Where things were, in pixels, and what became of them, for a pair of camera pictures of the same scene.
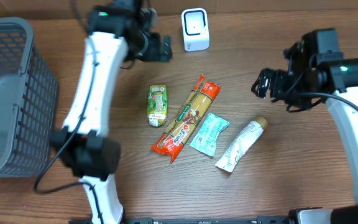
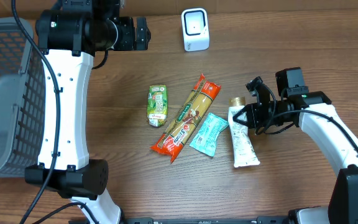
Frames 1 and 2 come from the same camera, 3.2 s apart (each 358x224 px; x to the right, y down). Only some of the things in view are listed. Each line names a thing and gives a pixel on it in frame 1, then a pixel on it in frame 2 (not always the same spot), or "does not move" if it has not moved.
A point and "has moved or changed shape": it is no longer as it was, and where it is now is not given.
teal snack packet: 206,142 does not move
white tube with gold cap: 240,145 has moved or changed shape
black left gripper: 159,47 → 140,33
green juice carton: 157,105 does not move
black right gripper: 278,90 → 256,122
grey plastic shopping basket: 18,98 does not move
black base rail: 259,220 does not move
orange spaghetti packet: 188,118 does not move
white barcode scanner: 196,29 does not move
